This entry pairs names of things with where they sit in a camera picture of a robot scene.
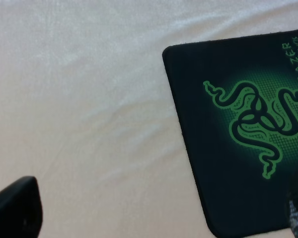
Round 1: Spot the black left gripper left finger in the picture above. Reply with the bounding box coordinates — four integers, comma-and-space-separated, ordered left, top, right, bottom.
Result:
0, 176, 43, 238

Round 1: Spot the black green snake mouse pad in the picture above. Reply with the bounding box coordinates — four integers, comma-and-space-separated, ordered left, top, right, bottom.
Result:
162, 30, 298, 238

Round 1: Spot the cream tablecloth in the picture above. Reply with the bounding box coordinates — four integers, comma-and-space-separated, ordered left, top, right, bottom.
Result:
0, 0, 298, 238

